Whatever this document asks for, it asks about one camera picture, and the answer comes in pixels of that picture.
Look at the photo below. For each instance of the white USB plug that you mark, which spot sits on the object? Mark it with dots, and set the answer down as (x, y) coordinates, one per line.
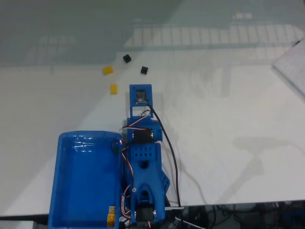
(175, 208)

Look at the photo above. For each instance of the blue camera mount with camera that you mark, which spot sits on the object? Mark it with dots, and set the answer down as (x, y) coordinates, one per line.
(140, 95)

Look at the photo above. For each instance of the white flat board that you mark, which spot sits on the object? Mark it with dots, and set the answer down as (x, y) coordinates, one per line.
(290, 66)

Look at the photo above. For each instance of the black lego cube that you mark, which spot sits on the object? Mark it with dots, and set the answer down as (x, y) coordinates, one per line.
(127, 58)
(144, 70)

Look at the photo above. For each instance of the small yellow block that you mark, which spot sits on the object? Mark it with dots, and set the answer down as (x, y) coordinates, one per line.
(110, 220)

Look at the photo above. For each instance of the small tan block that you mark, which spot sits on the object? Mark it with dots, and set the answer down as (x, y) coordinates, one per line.
(111, 210)

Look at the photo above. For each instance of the yellow lego brick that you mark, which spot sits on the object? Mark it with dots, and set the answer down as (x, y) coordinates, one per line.
(114, 89)
(108, 70)

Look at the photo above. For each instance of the blue plastic bin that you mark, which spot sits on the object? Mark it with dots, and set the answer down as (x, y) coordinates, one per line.
(85, 179)

